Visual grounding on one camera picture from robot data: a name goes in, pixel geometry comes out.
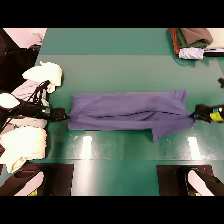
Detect grey-brown garment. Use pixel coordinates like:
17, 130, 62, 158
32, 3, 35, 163
179, 28, 214, 46

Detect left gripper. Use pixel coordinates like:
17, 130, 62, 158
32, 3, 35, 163
49, 106, 70, 122

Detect white garment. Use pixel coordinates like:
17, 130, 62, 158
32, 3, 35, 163
0, 126, 48, 174
22, 61, 64, 94

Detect purple shirt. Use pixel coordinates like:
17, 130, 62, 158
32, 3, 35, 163
67, 88, 196, 143

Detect pale blue-white garment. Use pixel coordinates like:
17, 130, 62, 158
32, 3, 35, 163
178, 46, 205, 61

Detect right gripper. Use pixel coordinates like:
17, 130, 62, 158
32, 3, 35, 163
193, 103, 213, 123

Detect orange garment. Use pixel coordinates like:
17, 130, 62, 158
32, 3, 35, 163
167, 28, 181, 56

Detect dark green garment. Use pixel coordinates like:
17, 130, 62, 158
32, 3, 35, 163
175, 28, 212, 51

